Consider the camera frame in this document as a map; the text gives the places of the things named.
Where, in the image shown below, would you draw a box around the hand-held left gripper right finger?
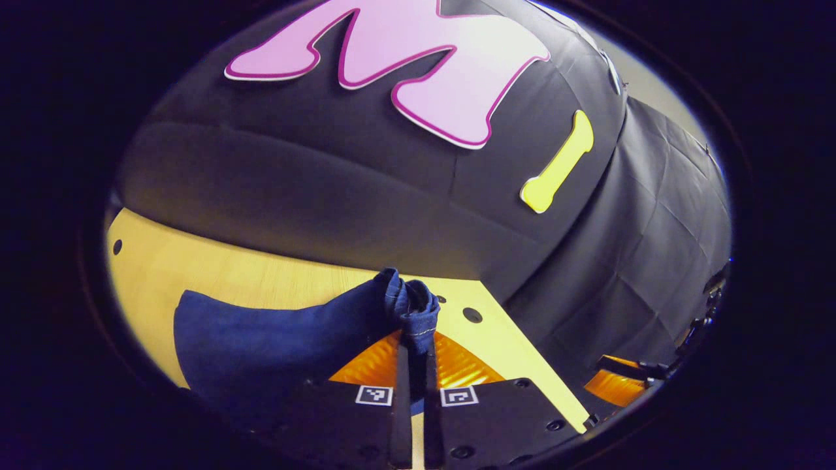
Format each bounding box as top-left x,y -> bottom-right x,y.
423,332 -> 583,470

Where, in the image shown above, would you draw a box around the black backdrop cloth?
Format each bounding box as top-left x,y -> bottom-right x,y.
118,0 -> 732,396

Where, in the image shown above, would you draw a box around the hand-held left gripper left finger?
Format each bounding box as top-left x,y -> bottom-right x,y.
287,330 -> 413,470

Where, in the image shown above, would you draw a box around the blue denim jeans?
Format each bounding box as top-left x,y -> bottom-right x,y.
173,268 -> 442,431

